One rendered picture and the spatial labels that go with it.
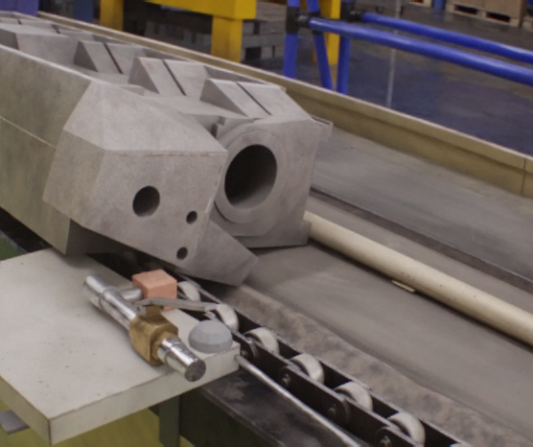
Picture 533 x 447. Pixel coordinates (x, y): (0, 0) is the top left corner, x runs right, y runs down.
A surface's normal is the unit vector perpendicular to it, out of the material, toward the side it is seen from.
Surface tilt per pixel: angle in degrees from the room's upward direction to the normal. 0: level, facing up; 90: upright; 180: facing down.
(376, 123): 90
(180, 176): 90
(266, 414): 0
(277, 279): 0
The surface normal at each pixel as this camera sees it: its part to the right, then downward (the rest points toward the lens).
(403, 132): -0.76, 0.19
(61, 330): 0.07, -0.93
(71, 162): -0.70, -0.12
